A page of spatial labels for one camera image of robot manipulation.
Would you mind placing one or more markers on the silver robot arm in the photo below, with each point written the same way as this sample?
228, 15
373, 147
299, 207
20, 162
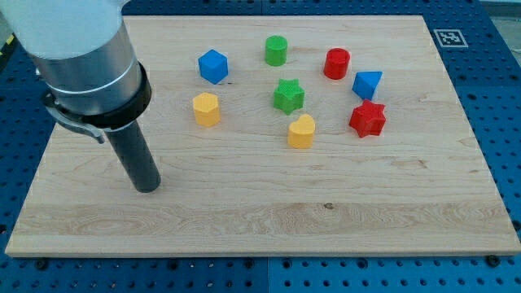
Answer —
84, 55

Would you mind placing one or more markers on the yellow heart block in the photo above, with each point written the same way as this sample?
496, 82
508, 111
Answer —
301, 132

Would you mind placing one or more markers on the green star block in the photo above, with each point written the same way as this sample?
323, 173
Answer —
289, 96

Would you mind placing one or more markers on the red star block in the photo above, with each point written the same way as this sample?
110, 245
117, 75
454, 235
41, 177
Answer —
368, 119

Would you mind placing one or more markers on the light wooden board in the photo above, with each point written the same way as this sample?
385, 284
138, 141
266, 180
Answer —
420, 188

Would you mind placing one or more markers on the yellow hexagon block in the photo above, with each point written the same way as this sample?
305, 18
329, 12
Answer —
206, 109

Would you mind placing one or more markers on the blue cube block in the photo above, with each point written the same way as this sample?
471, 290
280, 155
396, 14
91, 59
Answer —
213, 66

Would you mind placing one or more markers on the green cylinder block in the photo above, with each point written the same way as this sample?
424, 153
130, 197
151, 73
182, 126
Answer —
276, 50

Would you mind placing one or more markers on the red cylinder block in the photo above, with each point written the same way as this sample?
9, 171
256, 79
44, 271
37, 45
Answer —
336, 63

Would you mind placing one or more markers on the blue triangle block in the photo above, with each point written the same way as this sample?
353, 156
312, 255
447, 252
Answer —
366, 83

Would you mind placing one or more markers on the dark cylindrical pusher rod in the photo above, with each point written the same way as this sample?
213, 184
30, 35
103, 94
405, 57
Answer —
134, 154

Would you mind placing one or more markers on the white fiducial marker tag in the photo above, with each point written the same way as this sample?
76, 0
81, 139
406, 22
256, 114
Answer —
450, 38

